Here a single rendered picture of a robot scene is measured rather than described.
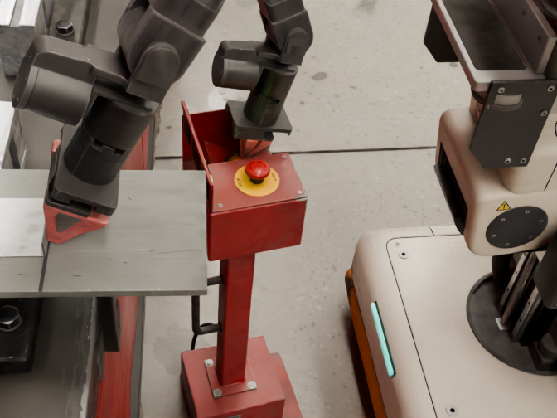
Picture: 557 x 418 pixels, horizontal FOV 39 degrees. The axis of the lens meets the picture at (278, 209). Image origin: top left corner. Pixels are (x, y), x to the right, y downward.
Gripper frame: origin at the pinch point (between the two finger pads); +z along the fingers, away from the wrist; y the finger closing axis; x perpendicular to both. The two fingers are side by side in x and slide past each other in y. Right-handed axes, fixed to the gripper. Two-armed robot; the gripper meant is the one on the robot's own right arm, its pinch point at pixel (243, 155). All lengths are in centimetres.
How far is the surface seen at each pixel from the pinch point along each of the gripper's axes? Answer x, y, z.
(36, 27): -10.8, 35.1, -13.5
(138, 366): -5, 2, 72
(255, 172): 11.3, 3.2, -6.7
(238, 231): 15.5, 4.4, 2.3
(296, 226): 15.4, -5.5, 1.0
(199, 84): -111, -36, 68
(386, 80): -101, -98, 51
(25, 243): 35, 41, -17
